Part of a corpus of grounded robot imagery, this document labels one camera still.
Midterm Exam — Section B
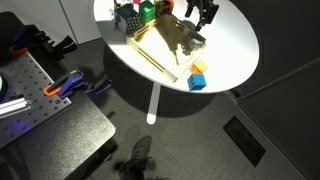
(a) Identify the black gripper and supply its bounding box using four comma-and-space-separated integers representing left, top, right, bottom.
184, 0, 220, 33

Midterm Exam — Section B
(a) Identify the grey toy block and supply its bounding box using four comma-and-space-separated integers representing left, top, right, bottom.
185, 31, 207, 52

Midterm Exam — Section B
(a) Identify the green toy block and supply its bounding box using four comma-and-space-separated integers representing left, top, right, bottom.
138, 0, 156, 26

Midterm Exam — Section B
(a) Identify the orange toy block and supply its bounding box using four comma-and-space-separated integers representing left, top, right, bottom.
189, 59, 209, 75

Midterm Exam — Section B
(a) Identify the small blue toy block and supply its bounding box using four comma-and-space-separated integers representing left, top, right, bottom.
186, 73, 207, 92

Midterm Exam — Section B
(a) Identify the wooden tray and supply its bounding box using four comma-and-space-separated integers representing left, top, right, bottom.
125, 13, 208, 84

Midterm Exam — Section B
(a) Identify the white table leg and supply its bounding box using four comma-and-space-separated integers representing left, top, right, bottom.
146, 82, 162, 126

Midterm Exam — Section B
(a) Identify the dark blue spring clamp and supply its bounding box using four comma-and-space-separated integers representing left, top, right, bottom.
84, 74, 114, 101

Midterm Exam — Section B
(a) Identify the black floor vent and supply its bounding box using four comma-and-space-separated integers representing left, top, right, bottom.
222, 115, 267, 168

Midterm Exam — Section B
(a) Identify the black spring clamp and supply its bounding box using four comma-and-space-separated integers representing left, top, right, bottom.
43, 34, 78, 58

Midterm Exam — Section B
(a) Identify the blue orange spring clamp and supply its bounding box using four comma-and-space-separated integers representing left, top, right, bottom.
43, 71, 85, 100

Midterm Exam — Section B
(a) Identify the black shoe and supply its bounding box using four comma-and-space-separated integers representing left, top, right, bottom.
118, 134, 154, 180

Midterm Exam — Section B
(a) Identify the black work table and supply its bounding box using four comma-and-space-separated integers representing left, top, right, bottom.
0, 11, 117, 180

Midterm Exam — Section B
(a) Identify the perforated metal breadboard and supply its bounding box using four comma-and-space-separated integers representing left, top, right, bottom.
0, 51, 73, 150

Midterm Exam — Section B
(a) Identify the aluminium extrusion bar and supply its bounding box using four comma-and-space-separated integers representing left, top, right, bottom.
0, 96, 33, 118

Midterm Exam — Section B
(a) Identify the blue clamp with orange handle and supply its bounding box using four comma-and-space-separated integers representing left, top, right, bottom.
8, 24, 46, 57

